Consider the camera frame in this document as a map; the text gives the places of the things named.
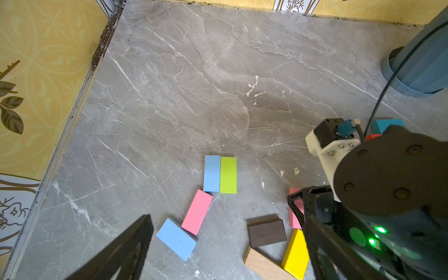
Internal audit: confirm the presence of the light blue block left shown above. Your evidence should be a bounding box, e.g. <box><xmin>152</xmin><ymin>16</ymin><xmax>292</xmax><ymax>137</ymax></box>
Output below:
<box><xmin>156</xmin><ymin>217</ymin><xmax>197</xmax><ymax>261</ymax></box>

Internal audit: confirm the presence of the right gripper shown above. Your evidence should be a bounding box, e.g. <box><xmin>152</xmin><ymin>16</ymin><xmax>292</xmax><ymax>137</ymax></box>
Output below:
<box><xmin>287</xmin><ymin>185</ymin><xmax>386</xmax><ymax>280</ymax></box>

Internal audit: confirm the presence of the dark brown block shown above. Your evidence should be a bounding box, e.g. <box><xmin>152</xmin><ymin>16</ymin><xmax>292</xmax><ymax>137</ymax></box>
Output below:
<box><xmin>247</xmin><ymin>214</ymin><xmax>287</xmax><ymax>248</ymax></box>

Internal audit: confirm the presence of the green block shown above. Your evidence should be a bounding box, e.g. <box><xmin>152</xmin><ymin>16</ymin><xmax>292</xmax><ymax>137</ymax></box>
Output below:
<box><xmin>220</xmin><ymin>157</ymin><xmax>238</xmax><ymax>194</ymax></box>

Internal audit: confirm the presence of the pink block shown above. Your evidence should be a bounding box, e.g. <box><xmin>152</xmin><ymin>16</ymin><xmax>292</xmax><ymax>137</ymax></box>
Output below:
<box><xmin>288</xmin><ymin>187</ymin><xmax>305</xmax><ymax>231</ymax></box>
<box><xmin>182</xmin><ymin>190</ymin><xmax>213</xmax><ymax>235</ymax></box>

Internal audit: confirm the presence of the wooden block left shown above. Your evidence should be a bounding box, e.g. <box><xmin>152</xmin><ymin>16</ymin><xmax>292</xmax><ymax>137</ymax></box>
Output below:
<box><xmin>243</xmin><ymin>246</ymin><xmax>295</xmax><ymax>280</ymax></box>

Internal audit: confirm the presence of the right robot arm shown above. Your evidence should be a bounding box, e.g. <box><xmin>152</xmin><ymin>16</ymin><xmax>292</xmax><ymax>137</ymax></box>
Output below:
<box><xmin>288</xmin><ymin>125</ymin><xmax>448</xmax><ymax>280</ymax></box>

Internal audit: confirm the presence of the red block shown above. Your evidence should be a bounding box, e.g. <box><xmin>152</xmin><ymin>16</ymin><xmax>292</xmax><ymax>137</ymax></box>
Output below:
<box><xmin>366</xmin><ymin>134</ymin><xmax>382</xmax><ymax>141</ymax></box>

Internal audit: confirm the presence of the potted green plant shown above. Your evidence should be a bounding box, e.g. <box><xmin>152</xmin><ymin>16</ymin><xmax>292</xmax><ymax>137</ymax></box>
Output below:
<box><xmin>381</xmin><ymin>8</ymin><xmax>448</xmax><ymax>98</ymax></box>

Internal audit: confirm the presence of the yellow block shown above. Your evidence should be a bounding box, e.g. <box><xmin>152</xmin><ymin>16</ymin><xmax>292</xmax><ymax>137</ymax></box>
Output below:
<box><xmin>281</xmin><ymin>229</ymin><xmax>310</xmax><ymax>280</ymax></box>

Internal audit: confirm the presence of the teal block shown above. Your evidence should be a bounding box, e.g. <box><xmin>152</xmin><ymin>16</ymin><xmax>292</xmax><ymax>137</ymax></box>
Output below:
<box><xmin>372</xmin><ymin>119</ymin><xmax>404</xmax><ymax>134</ymax></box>

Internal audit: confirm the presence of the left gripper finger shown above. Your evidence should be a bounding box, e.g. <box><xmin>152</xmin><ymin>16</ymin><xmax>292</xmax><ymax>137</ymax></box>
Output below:
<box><xmin>68</xmin><ymin>214</ymin><xmax>154</xmax><ymax>280</ymax></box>

